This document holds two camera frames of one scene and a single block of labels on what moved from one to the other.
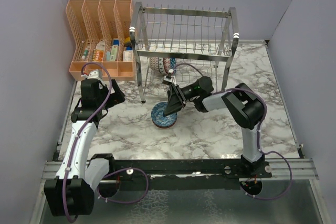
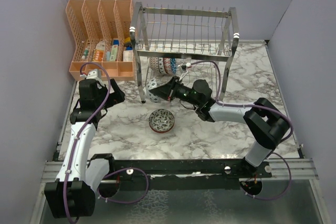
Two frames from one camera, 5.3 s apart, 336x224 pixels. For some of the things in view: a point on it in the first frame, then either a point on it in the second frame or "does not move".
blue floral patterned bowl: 160,120 to 150,85
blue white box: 116,42 does not move
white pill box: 128,55 does not move
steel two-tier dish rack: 180,45 does not move
